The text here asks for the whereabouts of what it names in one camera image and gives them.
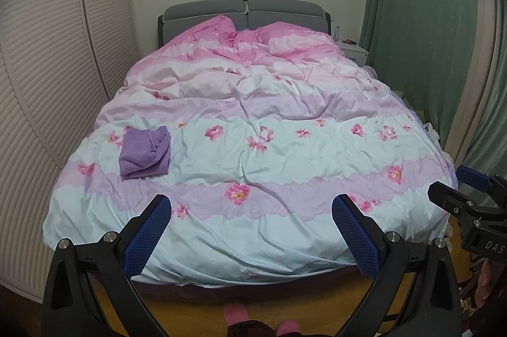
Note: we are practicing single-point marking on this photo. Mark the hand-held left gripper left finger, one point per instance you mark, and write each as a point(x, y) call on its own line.
point(148, 238)

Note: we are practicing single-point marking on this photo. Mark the beige curtain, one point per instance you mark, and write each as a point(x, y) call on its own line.
point(473, 64)

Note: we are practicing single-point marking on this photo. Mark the person's right hand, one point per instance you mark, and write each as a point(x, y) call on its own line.
point(485, 279)

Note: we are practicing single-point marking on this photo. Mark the white cloth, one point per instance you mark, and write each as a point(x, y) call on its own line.
point(431, 131)

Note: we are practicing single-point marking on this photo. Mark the person's dark pants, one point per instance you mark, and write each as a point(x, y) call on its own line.
point(253, 332)

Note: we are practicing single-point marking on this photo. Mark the purple sweater with green print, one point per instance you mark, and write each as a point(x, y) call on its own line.
point(138, 155)

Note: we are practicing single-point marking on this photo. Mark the pink floral blanket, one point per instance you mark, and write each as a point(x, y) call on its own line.
point(253, 147)

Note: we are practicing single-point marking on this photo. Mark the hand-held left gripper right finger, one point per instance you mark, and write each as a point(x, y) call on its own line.
point(356, 238)

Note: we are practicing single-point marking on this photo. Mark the green curtain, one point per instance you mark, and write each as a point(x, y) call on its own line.
point(416, 24)

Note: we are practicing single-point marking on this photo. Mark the wide white louvered wardrobe door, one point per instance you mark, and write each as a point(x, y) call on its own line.
point(47, 64)

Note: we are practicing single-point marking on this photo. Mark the grey padded headboard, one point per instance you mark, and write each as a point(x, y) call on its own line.
point(277, 6)

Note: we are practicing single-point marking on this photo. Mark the pink slipper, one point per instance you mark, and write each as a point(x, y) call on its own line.
point(288, 328)
point(236, 315)

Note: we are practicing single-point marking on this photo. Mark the white nightstand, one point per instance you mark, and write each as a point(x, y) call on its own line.
point(356, 52)

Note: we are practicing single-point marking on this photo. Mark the narrow white louvered wardrobe door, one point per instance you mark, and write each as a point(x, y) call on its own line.
point(107, 4)

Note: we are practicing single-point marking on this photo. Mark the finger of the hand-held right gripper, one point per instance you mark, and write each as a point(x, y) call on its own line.
point(473, 177)
point(449, 195)

